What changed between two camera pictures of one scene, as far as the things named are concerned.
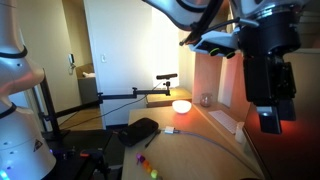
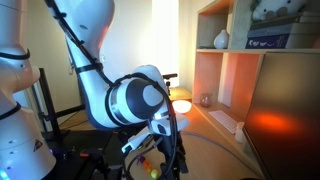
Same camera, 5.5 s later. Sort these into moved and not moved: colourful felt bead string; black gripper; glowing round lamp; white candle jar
Moved: black gripper
Not moved: white candle jar; glowing round lamp; colourful felt bead string
